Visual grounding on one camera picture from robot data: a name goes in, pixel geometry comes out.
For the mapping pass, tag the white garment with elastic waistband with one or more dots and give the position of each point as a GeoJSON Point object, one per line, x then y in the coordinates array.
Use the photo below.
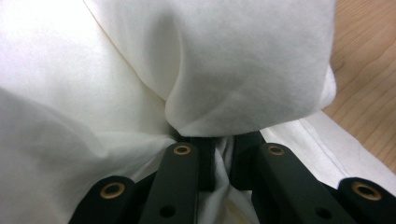
{"type": "Point", "coordinates": [233, 62]}

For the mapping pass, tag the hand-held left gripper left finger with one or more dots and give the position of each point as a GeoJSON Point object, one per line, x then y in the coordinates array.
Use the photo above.
{"type": "Point", "coordinates": [207, 165]}

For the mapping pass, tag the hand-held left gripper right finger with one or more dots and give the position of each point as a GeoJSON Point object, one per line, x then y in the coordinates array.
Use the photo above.
{"type": "Point", "coordinates": [244, 158]}

